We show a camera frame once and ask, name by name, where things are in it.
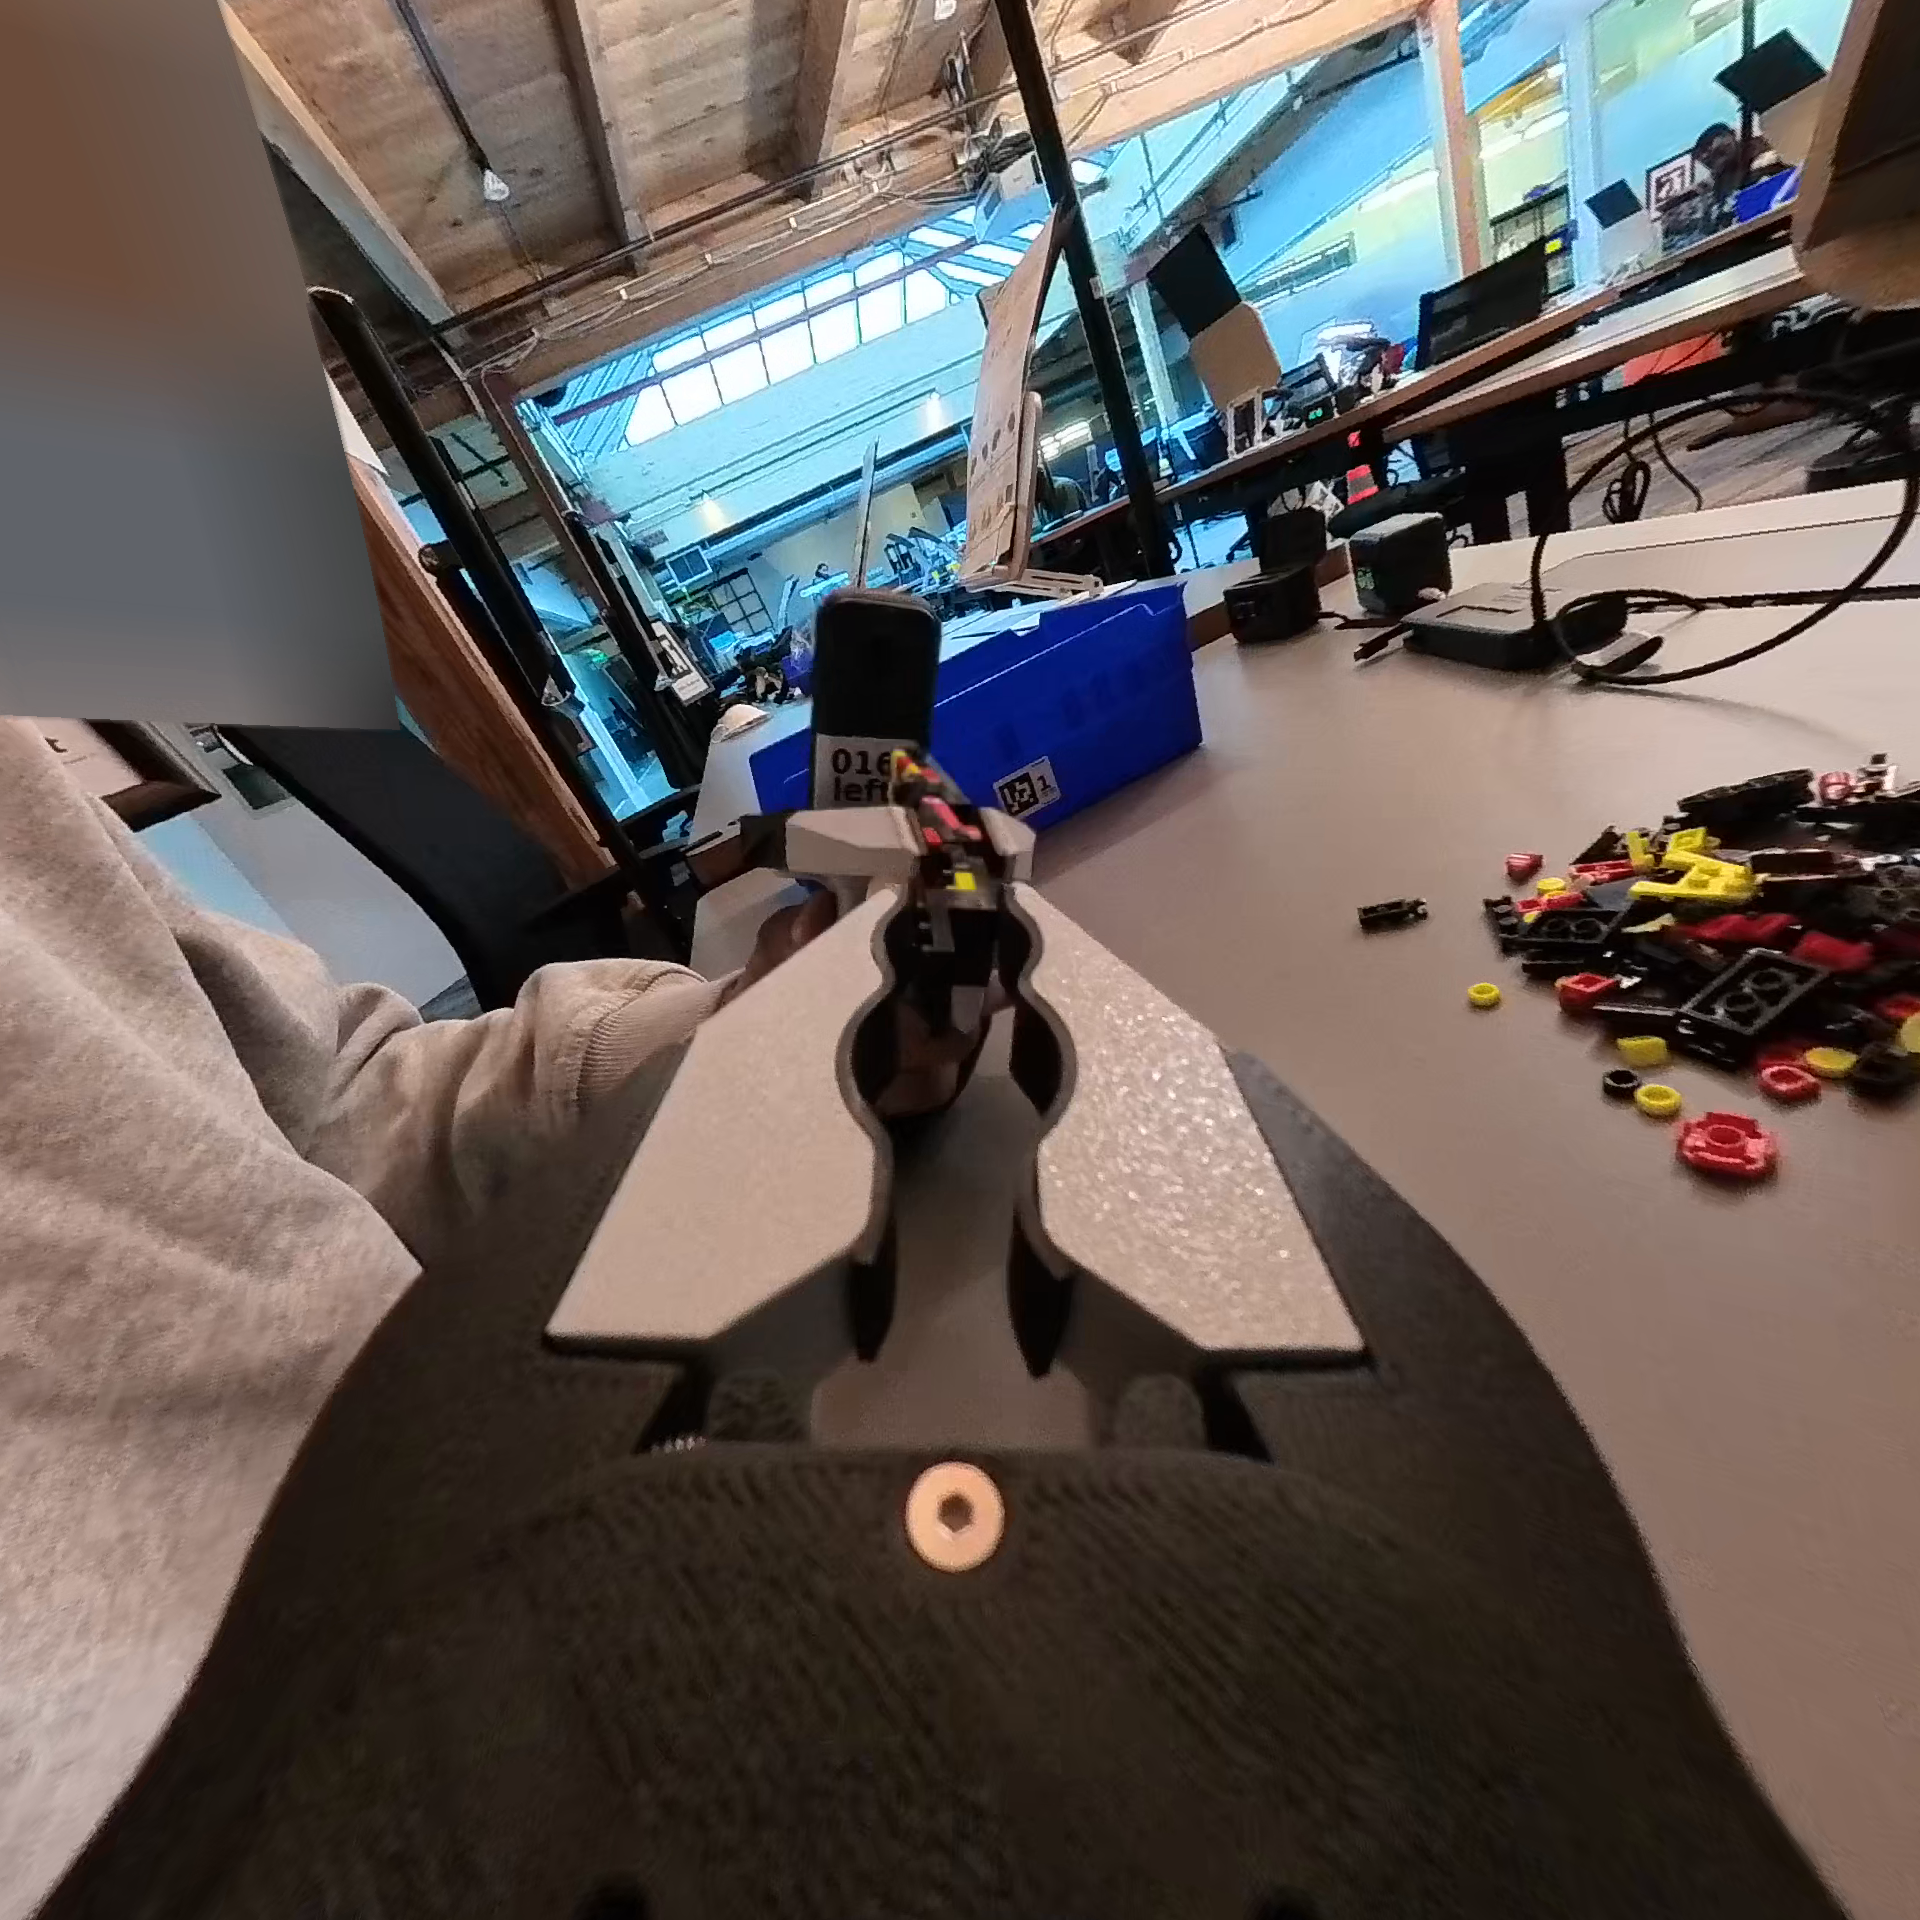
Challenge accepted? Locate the person's left forearm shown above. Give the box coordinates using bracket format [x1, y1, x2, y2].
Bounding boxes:
[344, 958, 752, 1250]

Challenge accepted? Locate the pile of loose lego pieces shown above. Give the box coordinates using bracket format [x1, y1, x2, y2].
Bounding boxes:
[1468, 754, 1920, 1186]

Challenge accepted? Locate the large blue storage bin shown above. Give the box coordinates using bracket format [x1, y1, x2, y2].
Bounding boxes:
[747, 583, 1204, 838]

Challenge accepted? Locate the black lego assembly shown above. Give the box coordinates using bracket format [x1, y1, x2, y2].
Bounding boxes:
[885, 743, 1010, 1041]

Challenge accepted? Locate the person's left hand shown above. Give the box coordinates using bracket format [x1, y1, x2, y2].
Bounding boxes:
[743, 885, 994, 1125]

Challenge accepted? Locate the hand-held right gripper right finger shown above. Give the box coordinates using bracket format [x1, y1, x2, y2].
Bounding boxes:
[997, 885, 1369, 1442]

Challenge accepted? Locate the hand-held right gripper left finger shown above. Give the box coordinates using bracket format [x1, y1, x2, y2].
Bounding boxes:
[544, 885, 917, 1442]

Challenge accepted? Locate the black office chair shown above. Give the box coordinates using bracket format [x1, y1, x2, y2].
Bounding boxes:
[217, 726, 636, 1018]

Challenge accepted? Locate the cardboard board on stand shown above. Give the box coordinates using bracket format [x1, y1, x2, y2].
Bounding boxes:
[961, 218, 1107, 598]

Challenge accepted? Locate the black cable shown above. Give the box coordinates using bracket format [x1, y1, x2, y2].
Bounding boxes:
[1527, 376, 1920, 688]

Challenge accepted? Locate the background wooden desk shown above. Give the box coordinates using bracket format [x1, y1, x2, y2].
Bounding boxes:
[1036, 240, 1808, 544]

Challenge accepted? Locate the flat black hub box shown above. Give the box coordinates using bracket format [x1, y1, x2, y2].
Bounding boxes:
[1357, 583, 1625, 672]

